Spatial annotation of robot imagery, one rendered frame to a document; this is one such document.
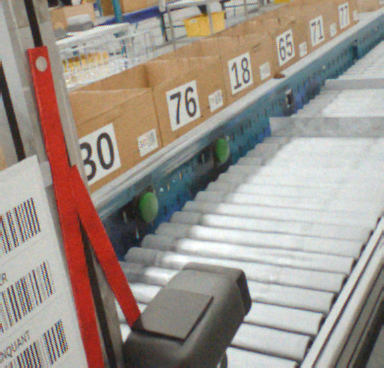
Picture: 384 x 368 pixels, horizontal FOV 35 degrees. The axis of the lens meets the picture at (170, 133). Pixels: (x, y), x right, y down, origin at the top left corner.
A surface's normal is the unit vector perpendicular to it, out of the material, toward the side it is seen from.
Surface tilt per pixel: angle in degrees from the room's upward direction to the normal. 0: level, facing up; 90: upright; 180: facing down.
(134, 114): 90
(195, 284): 8
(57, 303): 90
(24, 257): 90
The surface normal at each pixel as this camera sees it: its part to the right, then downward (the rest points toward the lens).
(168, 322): -0.24, -0.90
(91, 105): -0.51, 0.32
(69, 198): 0.84, 0.00
